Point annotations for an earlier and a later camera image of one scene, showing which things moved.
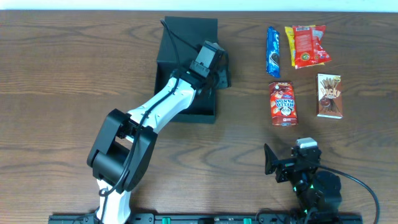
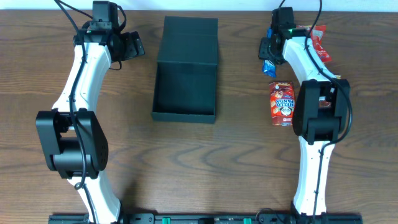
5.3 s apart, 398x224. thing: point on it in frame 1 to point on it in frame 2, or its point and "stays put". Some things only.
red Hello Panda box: [283, 103] stays put
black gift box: [181, 39] stays put
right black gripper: [282, 170] to [265, 50]
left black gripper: [222, 78] to [132, 44]
